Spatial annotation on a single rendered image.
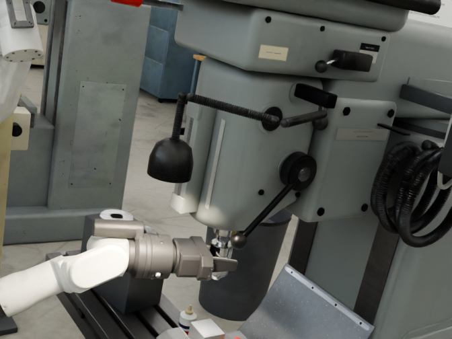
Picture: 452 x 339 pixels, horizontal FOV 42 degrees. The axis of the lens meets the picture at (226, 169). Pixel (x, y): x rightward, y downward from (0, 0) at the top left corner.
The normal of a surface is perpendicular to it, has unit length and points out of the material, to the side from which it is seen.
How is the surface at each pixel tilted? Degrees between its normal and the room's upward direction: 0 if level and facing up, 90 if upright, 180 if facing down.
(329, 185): 90
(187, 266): 90
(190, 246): 0
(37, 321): 0
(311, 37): 90
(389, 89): 90
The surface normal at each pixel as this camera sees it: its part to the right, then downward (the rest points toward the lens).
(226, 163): -0.44, 0.18
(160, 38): -0.80, 0.03
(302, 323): -0.64, -0.40
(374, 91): 0.56, 0.35
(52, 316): 0.18, -0.94
